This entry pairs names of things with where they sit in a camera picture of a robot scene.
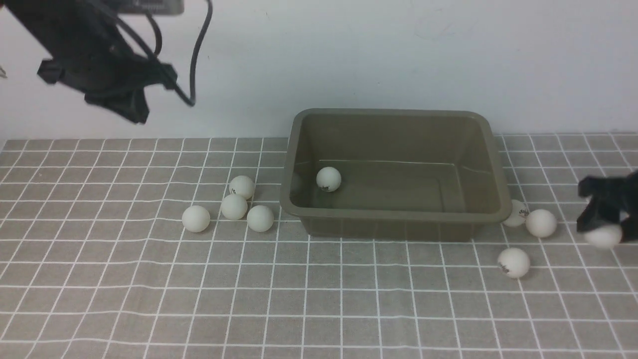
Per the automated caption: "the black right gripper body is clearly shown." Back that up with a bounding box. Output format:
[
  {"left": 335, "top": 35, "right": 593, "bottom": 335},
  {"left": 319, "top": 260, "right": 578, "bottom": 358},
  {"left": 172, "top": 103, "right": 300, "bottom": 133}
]
[{"left": 577, "top": 171, "right": 638, "bottom": 235}]

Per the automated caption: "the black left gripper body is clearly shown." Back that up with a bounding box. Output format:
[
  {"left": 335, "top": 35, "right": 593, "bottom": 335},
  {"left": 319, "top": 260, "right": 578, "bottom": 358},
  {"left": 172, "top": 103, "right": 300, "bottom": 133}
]
[{"left": 3, "top": 0, "right": 177, "bottom": 124}]

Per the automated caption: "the white printed table-tennis ball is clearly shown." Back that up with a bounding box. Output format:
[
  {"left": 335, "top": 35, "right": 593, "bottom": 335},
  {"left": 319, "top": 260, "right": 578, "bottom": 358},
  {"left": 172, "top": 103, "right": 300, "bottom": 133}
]
[
  {"left": 497, "top": 248, "right": 531, "bottom": 279},
  {"left": 502, "top": 198, "right": 529, "bottom": 228},
  {"left": 228, "top": 175, "right": 255, "bottom": 200}
]

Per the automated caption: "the olive plastic bin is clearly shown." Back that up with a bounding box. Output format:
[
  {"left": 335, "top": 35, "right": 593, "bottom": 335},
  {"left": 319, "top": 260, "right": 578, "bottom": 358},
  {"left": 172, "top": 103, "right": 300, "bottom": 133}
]
[{"left": 280, "top": 109, "right": 512, "bottom": 241}]

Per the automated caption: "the grey checked tablecloth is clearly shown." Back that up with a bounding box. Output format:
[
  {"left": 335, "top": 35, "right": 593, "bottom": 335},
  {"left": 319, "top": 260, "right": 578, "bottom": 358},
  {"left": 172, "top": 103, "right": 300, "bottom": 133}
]
[{"left": 0, "top": 134, "right": 637, "bottom": 359}]

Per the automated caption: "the black camera cable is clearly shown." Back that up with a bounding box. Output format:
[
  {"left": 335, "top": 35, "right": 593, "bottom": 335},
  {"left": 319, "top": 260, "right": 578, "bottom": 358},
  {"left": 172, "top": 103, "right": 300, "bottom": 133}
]
[{"left": 112, "top": 0, "right": 214, "bottom": 107}]

